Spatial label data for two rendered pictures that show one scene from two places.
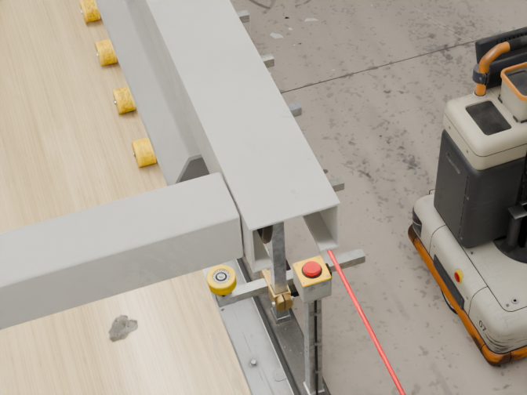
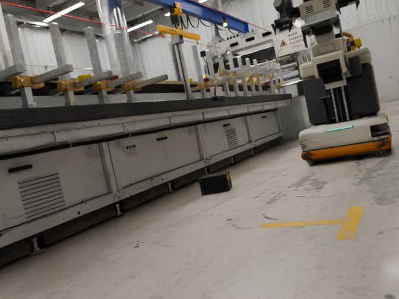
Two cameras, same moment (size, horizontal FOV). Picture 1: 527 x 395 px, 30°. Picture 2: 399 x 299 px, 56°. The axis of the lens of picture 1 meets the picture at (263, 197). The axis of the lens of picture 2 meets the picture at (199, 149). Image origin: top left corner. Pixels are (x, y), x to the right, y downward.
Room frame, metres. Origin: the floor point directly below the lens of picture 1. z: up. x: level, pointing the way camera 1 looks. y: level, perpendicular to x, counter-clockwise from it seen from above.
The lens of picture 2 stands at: (-0.76, -2.28, 0.45)
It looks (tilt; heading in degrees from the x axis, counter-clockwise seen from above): 3 degrees down; 46
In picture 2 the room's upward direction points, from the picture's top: 12 degrees counter-clockwise
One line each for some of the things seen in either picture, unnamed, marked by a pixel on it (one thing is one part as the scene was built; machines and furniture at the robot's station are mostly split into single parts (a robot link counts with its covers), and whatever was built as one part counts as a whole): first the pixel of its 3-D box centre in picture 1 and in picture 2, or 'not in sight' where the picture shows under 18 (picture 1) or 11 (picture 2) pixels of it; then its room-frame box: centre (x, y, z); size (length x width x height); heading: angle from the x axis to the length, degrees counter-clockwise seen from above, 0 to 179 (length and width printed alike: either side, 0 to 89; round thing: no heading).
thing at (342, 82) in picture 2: not in sight; (339, 69); (2.07, -1.04, 0.68); 0.28 x 0.27 x 0.25; 107
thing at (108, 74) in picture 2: not in sight; (79, 84); (0.24, -0.48, 0.80); 0.43 x 0.03 x 0.04; 106
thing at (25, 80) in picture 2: not in sight; (28, 82); (-0.03, -0.51, 0.82); 0.14 x 0.06 x 0.05; 16
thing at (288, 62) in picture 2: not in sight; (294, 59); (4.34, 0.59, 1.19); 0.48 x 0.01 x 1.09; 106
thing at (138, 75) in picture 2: not in sight; (111, 84); (0.48, -0.41, 0.81); 0.43 x 0.03 x 0.04; 106
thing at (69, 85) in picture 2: not in sight; (70, 86); (0.21, -0.44, 0.81); 0.14 x 0.06 x 0.05; 16
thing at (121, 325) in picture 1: (120, 325); not in sight; (1.48, 0.39, 0.91); 0.09 x 0.07 x 0.02; 135
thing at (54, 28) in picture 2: not in sight; (63, 69); (0.19, -0.44, 0.89); 0.04 x 0.04 x 0.48; 16
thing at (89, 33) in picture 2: not in sight; (97, 69); (0.43, -0.37, 0.91); 0.04 x 0.04 x 0.48; 16
